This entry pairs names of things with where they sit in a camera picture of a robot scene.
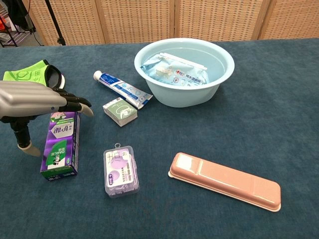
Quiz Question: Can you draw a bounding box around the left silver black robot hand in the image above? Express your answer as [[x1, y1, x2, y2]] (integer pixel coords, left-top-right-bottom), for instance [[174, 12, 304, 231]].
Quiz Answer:
[[0, 80, 95, 157]]

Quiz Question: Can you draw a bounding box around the purple carton box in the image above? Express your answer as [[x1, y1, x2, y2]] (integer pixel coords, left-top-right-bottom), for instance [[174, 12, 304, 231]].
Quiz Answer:
[[40, 111, 81, 182]]

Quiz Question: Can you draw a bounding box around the small green white box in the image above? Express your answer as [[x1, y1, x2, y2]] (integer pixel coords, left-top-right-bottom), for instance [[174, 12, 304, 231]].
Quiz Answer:
[[102, 97, 138, 127]]

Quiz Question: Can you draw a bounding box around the wet wipes pack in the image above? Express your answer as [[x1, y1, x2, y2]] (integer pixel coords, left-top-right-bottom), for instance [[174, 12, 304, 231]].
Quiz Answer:
[[140, 52, 210, 87]]

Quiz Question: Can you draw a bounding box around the white blue toothpaste tube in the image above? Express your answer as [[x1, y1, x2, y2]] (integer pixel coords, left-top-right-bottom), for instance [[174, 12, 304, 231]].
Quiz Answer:
[[93, 70, 154, 110]]

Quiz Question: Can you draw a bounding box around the light blue plastic basin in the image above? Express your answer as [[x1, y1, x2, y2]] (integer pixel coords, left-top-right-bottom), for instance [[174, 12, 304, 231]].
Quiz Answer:
[[134, 37, 235, 108]]

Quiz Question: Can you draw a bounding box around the green cloth with black trim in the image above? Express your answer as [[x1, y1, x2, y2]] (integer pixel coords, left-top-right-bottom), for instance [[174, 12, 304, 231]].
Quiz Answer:
[[2, 59, 63, 90]]

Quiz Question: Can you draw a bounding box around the black tripod stand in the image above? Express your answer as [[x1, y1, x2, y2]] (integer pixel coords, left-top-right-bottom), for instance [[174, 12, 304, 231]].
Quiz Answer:
[[44, 0, 67, 46]]

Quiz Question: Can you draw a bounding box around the black rack with clothes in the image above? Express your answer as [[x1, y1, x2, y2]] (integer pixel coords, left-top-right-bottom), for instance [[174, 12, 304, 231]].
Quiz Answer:
[[0, 0, 38, 48]]

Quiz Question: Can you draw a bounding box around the clear purple floss case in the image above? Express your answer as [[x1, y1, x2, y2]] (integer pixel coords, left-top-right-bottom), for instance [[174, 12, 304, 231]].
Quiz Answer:
[[103, 143, 140, 199]]

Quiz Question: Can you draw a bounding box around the woven wooden folding screen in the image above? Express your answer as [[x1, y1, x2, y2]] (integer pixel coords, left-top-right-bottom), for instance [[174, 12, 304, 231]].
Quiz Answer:
[[21, 0, 319, 47]]

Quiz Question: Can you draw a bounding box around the dark teal table mat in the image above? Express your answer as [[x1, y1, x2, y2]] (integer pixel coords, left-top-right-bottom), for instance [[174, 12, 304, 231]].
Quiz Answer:
[[0, 37, 319, 239]]

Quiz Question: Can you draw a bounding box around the pink toothbrush case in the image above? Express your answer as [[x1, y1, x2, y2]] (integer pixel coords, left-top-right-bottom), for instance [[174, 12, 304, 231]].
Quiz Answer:
[[167, 152, 282, 213]]

